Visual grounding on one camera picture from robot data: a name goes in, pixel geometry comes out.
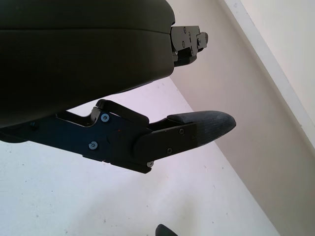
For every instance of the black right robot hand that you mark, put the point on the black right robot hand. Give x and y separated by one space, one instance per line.
165 231

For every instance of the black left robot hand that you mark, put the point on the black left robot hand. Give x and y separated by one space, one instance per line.
86 49

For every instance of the white wall trim strip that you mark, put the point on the white wall trim strip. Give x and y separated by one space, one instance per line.
268 49

